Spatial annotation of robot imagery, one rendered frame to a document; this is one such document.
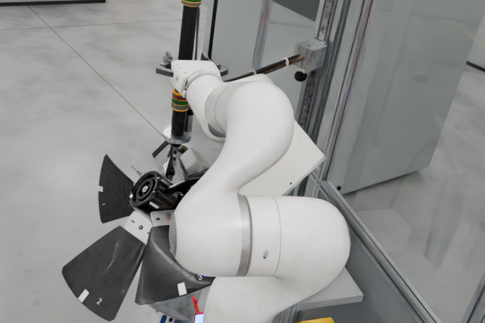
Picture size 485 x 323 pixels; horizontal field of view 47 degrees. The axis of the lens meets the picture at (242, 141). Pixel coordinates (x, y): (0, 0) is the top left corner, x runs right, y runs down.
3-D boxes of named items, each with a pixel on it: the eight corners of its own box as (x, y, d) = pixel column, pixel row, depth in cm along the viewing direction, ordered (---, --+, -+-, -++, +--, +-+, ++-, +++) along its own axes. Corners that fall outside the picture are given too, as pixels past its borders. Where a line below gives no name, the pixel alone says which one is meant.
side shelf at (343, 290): (316, 233, 216) (318, 227, 215) (361, 301, 187) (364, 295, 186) (258, 239, 208) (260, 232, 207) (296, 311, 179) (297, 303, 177)
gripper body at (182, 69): (177, 105, 117) (167, 83, 126) (224, 104, 121) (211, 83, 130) (181, 71, 114) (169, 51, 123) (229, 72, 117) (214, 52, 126)
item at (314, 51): (307, 60, 190) (312, 36, 186) (324, 67, 187) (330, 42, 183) (290, 66, 183) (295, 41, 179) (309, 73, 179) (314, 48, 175)
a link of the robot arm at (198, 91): (226, 68, 114) (182, 81, 112) (247, 96, 104) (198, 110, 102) (232, 104, 119) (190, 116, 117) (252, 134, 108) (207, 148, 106)
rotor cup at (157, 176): (152, 210, 171) (120, 189, 163) (186, 178, 168) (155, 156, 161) (162, 241, 159) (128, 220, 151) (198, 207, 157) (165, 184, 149)
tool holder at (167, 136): (181, 125, 146) (185, 91, 142) (201, 135, 143) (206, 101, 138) (156, 135, 140) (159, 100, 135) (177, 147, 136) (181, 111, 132)
